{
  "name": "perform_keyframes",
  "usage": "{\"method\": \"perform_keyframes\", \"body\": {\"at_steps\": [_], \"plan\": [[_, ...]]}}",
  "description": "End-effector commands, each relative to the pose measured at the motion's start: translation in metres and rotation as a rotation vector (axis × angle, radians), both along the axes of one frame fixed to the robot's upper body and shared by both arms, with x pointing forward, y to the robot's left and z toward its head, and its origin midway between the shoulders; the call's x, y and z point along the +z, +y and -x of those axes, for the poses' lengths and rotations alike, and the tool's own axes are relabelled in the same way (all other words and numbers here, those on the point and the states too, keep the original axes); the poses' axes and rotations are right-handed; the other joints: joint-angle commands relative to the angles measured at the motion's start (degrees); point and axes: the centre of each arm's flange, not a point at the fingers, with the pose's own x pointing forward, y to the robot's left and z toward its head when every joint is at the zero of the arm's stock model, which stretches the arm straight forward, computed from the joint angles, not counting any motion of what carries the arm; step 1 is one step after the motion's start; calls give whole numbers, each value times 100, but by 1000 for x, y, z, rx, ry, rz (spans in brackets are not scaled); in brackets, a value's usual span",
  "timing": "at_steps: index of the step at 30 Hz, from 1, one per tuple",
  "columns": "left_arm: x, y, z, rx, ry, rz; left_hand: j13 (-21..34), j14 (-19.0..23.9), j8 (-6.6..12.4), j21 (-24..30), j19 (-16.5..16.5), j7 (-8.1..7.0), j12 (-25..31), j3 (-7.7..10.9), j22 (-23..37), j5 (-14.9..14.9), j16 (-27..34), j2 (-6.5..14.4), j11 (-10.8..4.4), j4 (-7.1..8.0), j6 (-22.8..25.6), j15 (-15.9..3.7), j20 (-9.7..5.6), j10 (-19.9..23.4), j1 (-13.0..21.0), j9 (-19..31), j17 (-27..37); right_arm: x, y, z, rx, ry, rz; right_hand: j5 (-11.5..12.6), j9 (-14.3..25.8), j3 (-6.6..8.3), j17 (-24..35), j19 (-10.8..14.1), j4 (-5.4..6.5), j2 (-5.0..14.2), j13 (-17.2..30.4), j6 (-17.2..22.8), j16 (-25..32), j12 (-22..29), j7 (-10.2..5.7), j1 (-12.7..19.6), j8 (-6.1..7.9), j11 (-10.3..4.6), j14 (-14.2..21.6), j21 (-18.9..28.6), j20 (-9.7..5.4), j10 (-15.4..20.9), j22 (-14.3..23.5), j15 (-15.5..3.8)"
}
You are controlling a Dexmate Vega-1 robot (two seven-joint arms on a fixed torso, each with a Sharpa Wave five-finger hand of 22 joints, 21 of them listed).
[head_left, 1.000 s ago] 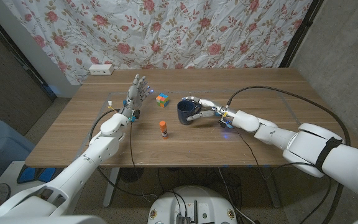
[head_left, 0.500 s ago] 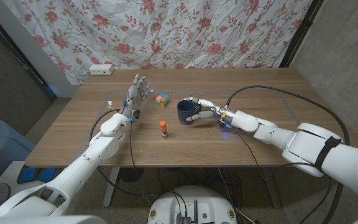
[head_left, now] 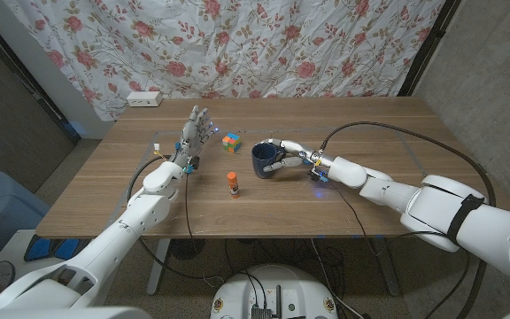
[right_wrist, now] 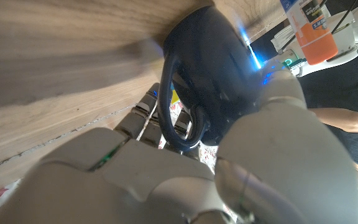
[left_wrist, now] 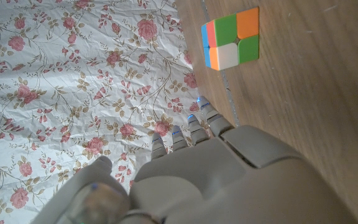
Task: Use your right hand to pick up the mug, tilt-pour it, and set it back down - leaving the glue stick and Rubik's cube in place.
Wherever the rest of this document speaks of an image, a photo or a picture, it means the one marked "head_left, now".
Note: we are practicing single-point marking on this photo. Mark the dark blue ceramic mug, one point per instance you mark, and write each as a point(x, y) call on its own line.
point(261, 161)

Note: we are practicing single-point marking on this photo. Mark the grey table leg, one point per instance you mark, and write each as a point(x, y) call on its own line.
point(388, 270)

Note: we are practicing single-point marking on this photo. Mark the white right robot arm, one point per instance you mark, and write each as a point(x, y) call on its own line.
point(481, 226)

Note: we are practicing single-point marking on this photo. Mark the black backdrop stand pole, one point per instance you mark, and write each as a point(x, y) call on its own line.
point(29, 84)
point(427, 44)

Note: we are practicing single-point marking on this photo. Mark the colourful Rubik's cube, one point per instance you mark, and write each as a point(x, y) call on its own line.
point(231, 142)

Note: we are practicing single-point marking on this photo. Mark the orange glue stick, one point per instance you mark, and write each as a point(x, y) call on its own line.
point(233, 184)

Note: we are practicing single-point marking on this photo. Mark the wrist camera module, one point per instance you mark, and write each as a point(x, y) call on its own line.
point(318, 176)
point(191, 165)

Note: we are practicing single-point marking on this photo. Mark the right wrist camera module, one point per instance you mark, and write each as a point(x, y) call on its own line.
point(318, 176)

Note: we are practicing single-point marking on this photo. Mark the white table leg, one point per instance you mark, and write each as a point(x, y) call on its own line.
point(157, 266)

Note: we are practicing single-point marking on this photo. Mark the black round fan base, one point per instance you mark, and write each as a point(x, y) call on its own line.
point(187, 249)

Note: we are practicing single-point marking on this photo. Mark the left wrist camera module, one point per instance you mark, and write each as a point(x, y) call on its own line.
point(191, 165)

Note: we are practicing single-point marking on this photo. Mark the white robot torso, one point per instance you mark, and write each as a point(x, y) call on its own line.
point(272, 288)

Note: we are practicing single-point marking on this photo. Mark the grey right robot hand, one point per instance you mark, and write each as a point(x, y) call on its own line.
point(295, 148)

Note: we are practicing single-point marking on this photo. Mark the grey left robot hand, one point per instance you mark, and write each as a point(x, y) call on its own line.
point(190, 135)

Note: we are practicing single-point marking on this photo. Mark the floral backdrop cloth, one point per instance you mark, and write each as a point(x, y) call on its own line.
point(237, 44)

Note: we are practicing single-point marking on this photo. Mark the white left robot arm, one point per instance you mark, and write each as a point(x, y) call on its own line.
point(144, 217)

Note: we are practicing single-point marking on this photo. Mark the white board with blue pads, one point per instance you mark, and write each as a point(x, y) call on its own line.
point(16, 248)

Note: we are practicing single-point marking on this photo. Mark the blue plastic bin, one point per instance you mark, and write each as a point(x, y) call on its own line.
point(2, 212)

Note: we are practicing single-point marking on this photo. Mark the white power strip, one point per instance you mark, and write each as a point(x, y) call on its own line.
point(144, 98)

